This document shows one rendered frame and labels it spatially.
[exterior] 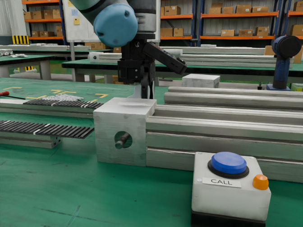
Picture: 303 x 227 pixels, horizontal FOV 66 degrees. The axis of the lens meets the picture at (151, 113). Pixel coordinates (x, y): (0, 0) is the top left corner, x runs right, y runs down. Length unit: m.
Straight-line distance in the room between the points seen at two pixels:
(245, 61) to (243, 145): 1.66
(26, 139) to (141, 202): 0.30
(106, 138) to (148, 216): 0.16
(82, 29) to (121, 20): 3.45
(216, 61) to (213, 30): 8.92
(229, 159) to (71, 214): 0.20
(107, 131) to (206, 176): 0.19
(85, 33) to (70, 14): 0.36
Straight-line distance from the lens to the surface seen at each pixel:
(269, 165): 0.40
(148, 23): 0.57
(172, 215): 0.32
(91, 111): 0.66
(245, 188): 0.27
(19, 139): 0.56
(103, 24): 0.41
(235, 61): 2.00
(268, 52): 2.50
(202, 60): 2.00
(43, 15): 13.40
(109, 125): 0.39
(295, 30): 10.27
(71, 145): 0.51
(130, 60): 0.59
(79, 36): 3.89
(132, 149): 0.40
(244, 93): 0.63
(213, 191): 0.27
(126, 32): 0.43
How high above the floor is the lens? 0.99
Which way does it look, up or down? 18 degrees down
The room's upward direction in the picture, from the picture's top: straight up
